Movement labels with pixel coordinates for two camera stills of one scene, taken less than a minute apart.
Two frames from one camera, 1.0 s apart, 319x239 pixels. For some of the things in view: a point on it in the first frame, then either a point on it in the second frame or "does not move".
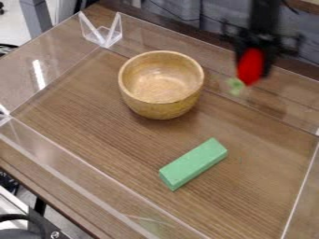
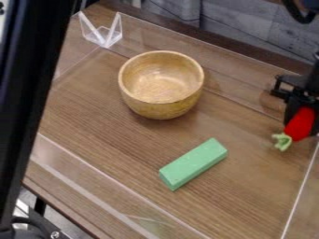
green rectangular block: x=184 y=168 does not move
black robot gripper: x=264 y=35 → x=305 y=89
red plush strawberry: x=251 y=62 → x=297 y=127
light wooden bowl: x=159 y=84 does not move
